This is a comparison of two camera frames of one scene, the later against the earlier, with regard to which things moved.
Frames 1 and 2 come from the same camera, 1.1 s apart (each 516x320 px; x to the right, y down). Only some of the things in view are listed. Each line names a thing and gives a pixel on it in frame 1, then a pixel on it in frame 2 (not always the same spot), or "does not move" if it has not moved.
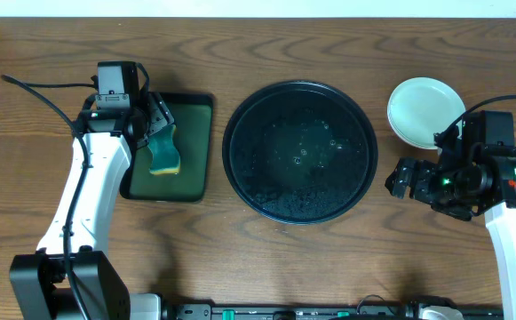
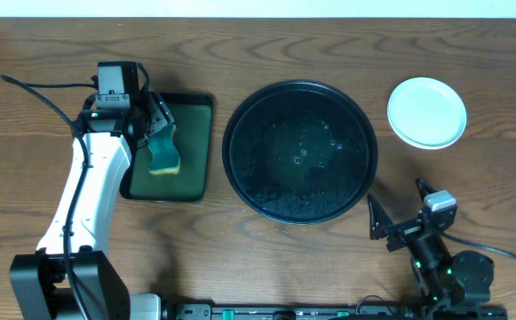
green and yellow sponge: [166, 158] does not move
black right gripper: [418, 179] to [408, 228]
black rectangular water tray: [192, 114] does not move
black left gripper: [161, 117] does not move
